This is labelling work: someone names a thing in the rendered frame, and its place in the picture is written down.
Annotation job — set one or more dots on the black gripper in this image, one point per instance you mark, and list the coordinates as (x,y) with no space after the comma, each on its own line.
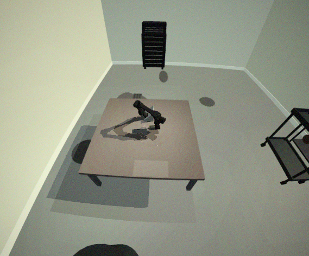
(156,122)

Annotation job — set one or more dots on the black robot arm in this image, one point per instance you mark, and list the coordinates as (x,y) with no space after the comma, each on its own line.
(142,108)

